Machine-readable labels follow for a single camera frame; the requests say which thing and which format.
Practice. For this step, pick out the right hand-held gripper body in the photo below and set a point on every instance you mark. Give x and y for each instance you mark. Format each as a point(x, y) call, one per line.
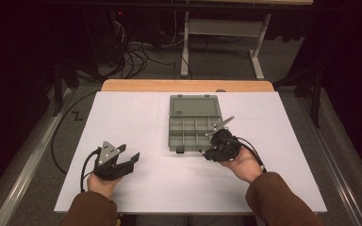
point(226, 146)

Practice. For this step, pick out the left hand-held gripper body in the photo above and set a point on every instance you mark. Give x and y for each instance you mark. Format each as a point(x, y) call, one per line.
point(106, 163)

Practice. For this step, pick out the grey translucent compartment box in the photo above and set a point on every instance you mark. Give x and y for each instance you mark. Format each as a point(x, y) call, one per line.
point(191, 125)

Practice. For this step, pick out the person's left hand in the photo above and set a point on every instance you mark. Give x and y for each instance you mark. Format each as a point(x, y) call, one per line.
point(102, 186)

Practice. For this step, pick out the person's right hand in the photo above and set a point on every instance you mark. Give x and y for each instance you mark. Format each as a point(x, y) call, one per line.
point(245, 164)

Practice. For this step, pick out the white board sheet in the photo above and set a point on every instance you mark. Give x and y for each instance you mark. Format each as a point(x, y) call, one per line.
point(132, 125)

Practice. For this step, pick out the black metal stand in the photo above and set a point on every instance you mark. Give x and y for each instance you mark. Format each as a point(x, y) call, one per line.
point(315, 94)
point(58, 88)

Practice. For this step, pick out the aluminium floor rail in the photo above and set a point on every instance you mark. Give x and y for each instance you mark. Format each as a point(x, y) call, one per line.
point(333, 150)
point(28, 169)

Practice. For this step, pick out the white metal desk frame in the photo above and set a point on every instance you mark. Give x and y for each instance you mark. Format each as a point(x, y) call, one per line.
point(223, 27)

